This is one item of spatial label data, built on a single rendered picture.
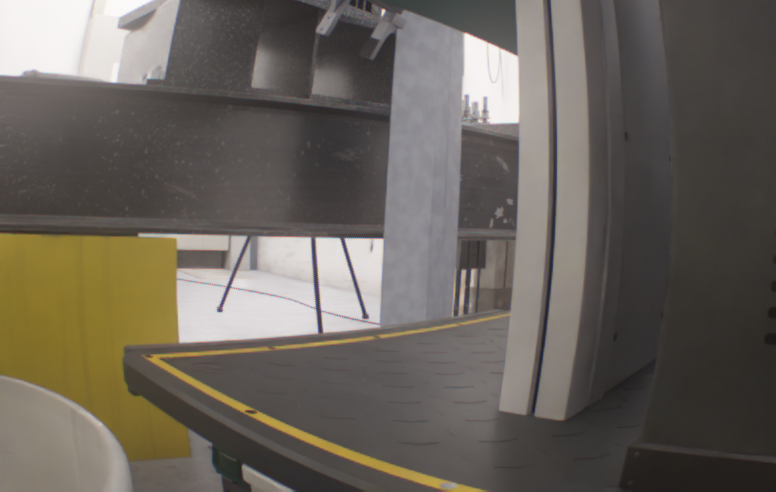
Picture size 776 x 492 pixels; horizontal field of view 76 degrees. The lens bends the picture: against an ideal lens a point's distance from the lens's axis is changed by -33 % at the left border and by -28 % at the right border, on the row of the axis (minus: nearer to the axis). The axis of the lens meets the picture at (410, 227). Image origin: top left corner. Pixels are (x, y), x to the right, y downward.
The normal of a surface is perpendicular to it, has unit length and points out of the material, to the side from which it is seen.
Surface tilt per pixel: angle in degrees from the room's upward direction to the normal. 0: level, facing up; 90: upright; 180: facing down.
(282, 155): 90
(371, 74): 90
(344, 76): 90
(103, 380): 90
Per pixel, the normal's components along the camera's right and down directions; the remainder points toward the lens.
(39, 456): -0.14, -0.04
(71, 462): -0.43, -0.06
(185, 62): 0.69, 0.05
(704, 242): -0.63, -0.01
